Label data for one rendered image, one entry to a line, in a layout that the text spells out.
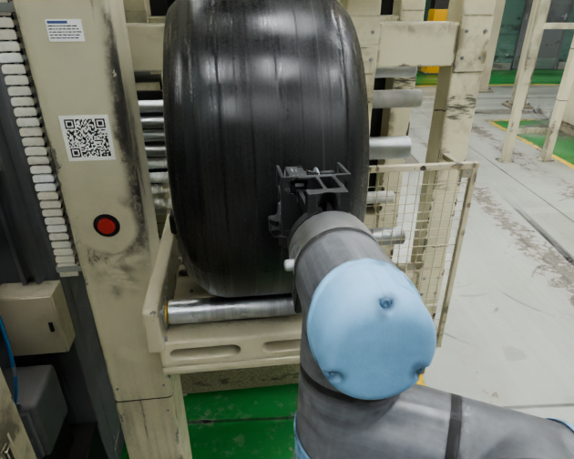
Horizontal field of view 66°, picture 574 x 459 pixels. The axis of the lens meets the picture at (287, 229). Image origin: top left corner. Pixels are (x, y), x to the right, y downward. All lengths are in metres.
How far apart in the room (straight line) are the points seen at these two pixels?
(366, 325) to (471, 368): 1.91
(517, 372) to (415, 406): 1.89
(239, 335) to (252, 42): 0.51
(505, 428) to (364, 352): 0.12
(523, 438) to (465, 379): 1.77
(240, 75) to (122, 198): 0.34
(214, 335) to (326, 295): 0.60
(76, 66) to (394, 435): 0.66
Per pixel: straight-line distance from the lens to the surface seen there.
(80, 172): 0.83
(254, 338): 0.86
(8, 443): 1.01
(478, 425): 0.35
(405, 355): 0.28
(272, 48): 0.63
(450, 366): 2.14
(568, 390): 2.25
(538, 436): 0.35
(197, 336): 0.87
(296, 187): 0.45
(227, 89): 0.60
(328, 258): 0.31
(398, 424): 0.34
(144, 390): 1.10
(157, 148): 1.21
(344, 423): 0.33
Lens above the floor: 1.42
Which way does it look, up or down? 28 degrees down
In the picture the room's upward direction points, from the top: straight up
